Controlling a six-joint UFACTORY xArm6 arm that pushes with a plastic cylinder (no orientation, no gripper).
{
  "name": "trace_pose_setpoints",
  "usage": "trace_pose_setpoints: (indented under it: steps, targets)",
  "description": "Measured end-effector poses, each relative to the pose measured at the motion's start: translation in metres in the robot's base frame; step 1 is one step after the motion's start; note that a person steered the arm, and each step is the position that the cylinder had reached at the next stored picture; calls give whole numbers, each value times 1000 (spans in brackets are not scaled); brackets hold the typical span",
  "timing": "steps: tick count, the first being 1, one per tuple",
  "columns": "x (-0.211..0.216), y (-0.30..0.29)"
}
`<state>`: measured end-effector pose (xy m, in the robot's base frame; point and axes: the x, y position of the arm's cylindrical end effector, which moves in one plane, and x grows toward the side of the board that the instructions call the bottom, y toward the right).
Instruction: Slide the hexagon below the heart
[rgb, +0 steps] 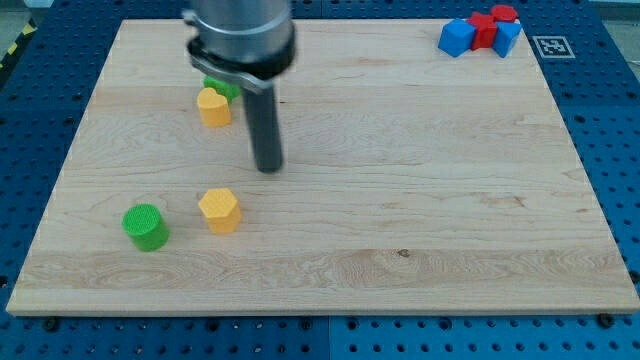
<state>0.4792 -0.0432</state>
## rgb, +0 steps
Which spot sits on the blue triangle block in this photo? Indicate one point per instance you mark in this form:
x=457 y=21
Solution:
x=506 y=36

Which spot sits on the yellow heart block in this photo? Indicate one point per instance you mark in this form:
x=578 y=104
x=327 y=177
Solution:
x=213 y=108

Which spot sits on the wooden board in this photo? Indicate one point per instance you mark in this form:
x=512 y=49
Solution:
x=414 y=183

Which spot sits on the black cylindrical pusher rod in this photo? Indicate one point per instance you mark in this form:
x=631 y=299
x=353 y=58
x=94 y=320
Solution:
x=262 y=120

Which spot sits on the red cylinder block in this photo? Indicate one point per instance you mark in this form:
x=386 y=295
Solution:
x=504 y=13

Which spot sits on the red star block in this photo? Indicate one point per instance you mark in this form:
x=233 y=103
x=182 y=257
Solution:
x=485 y=30

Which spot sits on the yellow hexagon block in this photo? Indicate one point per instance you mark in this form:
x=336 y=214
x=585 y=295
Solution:
x=221 y=210

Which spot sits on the green cylinder block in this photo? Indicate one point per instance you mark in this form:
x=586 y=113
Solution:
x=144 y=225

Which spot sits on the white fiducial marker tag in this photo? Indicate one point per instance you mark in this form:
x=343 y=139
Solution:
x=553 y=47

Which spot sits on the green block behind heart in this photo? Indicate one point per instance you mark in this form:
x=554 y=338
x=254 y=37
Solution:
x=229 y=91

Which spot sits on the blue cube block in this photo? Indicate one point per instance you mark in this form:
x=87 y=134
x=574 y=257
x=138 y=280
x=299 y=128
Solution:
x=456 y=37

